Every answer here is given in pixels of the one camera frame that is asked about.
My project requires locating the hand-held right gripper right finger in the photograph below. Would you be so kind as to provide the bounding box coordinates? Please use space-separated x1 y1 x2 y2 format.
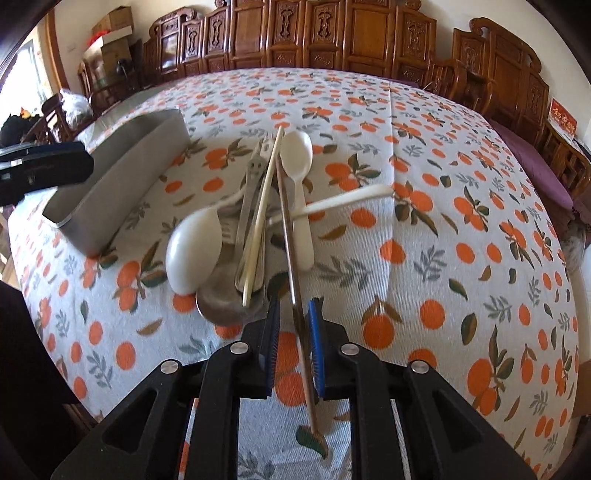
308 298 539 480

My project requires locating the dark wooden dining chair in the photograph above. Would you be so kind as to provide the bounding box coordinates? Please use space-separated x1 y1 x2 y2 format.
41 95 77 140

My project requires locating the grey metal utensil box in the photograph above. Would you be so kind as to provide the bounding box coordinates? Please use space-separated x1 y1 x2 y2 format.
42 107 191 258

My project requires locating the small white plastic spoon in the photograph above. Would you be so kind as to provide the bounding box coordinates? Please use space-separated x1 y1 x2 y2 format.
280 130 315 272

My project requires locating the metal fork with smiley face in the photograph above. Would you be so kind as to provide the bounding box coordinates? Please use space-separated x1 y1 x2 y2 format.
235 137 273 294

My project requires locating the black bag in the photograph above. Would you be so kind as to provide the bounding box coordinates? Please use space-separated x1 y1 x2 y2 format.
0 111 43 145

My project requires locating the white flat box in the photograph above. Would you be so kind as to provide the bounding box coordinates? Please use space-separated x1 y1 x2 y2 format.
85 28 132 49

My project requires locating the red sign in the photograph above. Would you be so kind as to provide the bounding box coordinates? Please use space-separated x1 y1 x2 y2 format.
548 98 578 134

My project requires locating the metal spoon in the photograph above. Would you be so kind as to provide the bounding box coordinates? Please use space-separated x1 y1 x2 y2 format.
196 185 278 326

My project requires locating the purple seat cushion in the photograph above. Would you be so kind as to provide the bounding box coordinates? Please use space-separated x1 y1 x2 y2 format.
489 117 575 213

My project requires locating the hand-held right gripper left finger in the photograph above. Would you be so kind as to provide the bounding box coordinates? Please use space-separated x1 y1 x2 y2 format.
51 295 281 480

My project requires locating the wooden cabinet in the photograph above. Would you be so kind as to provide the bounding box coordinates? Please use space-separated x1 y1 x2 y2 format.
78 46 144 104

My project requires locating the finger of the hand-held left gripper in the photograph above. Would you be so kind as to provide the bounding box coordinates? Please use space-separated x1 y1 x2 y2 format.
0 141 88 162
0 153 94 206

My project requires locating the dark wooden chopstick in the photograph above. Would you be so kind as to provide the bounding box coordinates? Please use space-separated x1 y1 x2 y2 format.
275 154 321 437

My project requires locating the white plastic bag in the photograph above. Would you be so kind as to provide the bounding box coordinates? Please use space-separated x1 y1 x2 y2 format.
60 90 92 126

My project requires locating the dark clothing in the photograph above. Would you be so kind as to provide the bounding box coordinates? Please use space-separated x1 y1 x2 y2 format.
0 279 100 480

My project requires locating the carved wooden chair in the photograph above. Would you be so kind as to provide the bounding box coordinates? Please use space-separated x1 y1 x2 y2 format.
452 17 550 139
143 9 232 84
215 0 347 70
346 0 437 86

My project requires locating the cream plastic fork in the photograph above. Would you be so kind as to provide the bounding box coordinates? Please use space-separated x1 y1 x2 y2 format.
222 185 394 243

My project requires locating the orange fruit print tablecloth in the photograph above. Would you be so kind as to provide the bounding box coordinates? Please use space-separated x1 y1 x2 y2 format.
9 67 580 480

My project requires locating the light bamboo chopstick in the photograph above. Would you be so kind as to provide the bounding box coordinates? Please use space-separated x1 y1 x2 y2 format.
243 127 284 309

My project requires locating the large white soup spoon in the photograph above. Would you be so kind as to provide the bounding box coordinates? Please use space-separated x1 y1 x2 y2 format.
165 189 247 296

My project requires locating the dark brown cardboard box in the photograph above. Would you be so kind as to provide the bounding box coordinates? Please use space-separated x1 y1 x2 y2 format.
99 39 132 70

